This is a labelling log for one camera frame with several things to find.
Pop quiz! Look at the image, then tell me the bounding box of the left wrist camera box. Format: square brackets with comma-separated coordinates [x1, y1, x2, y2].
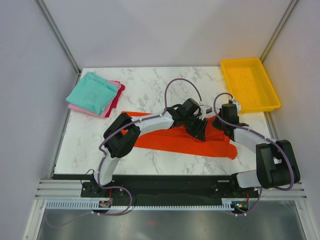
[199, 103, 213, 119]

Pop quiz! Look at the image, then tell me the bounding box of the aluminium extrusion rail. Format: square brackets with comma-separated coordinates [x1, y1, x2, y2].
[35, 180, 307, 201]

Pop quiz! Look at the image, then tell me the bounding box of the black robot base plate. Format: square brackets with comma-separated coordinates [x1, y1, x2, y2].
[81, 175, 259, 207]

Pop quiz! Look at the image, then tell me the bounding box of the left aluminium frame post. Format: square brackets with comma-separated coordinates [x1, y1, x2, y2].
[34, 0, 82, 76]

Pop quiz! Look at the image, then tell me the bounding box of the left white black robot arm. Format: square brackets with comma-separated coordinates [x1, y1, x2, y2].
[90, 98, 208, 197]

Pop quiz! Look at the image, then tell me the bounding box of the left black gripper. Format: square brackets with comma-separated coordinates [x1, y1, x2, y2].
[182, 114, 209, 143]

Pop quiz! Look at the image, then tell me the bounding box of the white slotted cable duct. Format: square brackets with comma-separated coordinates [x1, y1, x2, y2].
[46, 197, 247, 210]

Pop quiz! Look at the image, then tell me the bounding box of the pink folded t-shirt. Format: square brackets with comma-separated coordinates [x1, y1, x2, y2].
[66, 79, 125, 118]

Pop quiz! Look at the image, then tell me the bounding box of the aluminium frame post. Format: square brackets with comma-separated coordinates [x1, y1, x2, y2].
[34, 0, 82, 76]
[259, 0, 300, 63]

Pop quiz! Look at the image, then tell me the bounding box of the orange t-shirt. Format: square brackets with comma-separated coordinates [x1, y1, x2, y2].
[126, 111, 238, 160]

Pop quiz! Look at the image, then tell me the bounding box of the right aluminium frame post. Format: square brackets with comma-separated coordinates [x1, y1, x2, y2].
[259, 0, 300, 63]

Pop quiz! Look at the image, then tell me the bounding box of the yellow plastic tray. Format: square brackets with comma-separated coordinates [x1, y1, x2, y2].
[220, 58, 281, 114]

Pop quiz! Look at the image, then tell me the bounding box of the crimson folded t-shirt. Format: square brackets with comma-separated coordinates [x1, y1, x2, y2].
[104, 84, 126, 118]

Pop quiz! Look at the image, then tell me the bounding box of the teal folded t-shirt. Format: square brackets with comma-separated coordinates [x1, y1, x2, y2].
[66, 72, 118, 115]

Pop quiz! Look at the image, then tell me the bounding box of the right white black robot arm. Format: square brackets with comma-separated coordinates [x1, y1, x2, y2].
[212, 102, 301, 197]

